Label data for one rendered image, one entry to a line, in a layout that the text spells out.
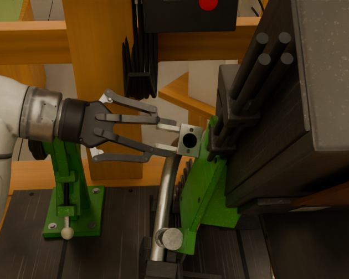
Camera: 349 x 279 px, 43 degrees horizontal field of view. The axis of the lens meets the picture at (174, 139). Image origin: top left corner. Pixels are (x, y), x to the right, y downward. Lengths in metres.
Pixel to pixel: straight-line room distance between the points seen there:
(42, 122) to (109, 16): 0.31
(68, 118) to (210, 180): 0.25
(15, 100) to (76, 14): 0.28
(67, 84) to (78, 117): 2.61
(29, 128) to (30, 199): 0.45
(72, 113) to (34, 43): 0.39
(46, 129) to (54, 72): 2.79
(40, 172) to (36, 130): 0.53
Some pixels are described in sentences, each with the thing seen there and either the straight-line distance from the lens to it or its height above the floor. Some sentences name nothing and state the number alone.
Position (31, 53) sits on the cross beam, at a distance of 1.12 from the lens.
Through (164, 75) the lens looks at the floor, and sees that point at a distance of 3.39.
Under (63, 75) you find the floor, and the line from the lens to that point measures 3.49.
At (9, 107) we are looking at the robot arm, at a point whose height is 1.31.
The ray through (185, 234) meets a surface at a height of 1.10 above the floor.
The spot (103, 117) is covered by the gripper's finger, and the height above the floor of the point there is 1.27.
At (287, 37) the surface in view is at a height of 1.56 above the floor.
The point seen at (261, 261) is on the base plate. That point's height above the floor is 0.90.
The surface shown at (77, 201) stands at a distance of 1.02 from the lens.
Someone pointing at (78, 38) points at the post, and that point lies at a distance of 0.98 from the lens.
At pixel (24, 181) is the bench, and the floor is 0.88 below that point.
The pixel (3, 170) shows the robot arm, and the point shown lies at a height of 1.21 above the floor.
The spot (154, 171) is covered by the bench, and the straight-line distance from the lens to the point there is 1.22.
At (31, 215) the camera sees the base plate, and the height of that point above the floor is 0.90.
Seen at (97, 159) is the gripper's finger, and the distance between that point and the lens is 0.77.
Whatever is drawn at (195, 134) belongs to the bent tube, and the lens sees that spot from 0.78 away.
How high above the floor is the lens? 1.71
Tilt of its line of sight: 39 degrees down
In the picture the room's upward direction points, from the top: straight up
